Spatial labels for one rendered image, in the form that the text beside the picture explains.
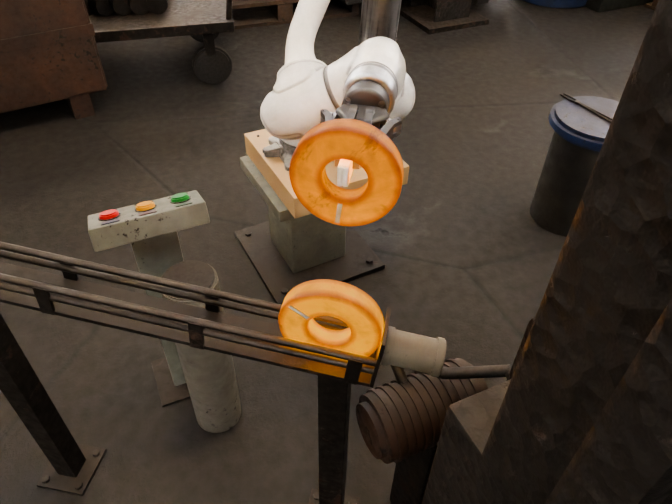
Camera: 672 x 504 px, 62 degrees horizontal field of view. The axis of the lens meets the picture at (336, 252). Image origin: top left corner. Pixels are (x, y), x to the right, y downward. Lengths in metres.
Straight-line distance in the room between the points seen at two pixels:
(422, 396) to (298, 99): 0.57
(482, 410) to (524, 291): 1.41
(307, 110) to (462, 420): 0.66
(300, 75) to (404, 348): 0.53
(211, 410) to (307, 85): 0.84
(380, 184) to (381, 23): 0.84
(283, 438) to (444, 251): 0.90
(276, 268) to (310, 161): 1.18
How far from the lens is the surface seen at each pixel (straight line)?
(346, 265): 1.92
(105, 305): 0.94
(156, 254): 1.31
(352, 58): 1.03
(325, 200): 0.79
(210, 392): 1.42
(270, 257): 1.96
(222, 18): 3.04
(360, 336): 0.83
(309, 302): 0.80
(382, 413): 0.97
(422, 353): 0.84
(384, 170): 0.75
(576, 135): 2.01
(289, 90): 1.08
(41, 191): 2.54
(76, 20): 2.82
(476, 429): 0.57
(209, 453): 1.55
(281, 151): 1.69
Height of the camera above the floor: 1.35
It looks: 43 degrees down
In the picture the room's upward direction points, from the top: 1 degrees clockwise
